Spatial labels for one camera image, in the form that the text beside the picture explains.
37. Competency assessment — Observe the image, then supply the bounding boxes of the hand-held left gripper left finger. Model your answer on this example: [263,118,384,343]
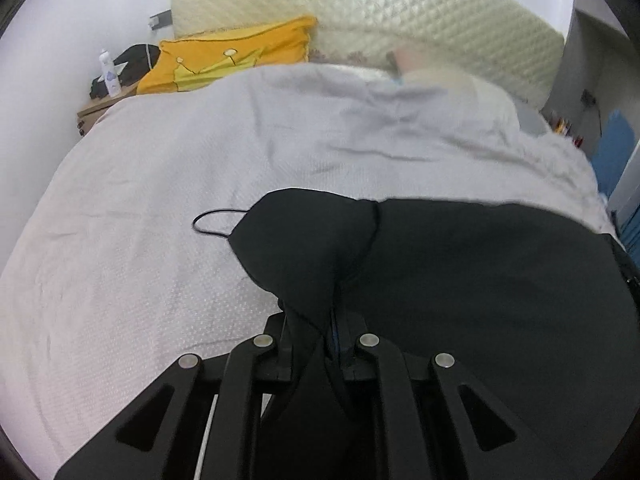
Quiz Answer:
[54,310,301,480]

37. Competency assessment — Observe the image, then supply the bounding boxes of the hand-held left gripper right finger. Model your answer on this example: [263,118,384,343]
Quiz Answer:
[330,310,583,480]

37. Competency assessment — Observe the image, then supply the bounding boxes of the black puffer jacket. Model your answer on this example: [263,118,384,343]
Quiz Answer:
[192,187,640,480]

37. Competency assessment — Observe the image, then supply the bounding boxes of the white dotted bedsheet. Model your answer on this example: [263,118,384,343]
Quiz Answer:
[0,95,351,480]

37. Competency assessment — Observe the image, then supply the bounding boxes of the grey duvet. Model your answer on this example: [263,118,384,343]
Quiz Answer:
[80,62,618,241]

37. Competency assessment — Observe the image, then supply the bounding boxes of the grey striped pillow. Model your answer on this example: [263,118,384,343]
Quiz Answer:
[387,42,546,136]

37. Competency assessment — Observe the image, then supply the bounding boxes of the wooden nightstand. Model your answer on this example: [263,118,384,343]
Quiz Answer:
[76,82,141,136]

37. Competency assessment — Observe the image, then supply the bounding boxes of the yellow crown pillow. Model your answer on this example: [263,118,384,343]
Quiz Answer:
[136,15,319,96]

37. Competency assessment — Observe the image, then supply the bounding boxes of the row of small bottles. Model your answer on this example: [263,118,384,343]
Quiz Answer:
[547,114,586,145]

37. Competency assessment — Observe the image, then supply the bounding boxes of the white plastic bottle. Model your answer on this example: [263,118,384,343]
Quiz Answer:
[99,49,122,99]

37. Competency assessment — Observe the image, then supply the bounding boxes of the black bag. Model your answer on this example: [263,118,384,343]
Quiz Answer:
[90,43,163,101]

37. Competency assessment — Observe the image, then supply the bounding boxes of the blue padded chair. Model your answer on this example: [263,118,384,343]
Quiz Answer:
[592,109,640,201]

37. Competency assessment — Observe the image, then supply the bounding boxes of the cream quilted headboard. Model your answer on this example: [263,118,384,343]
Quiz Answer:
[170,0,568,111]

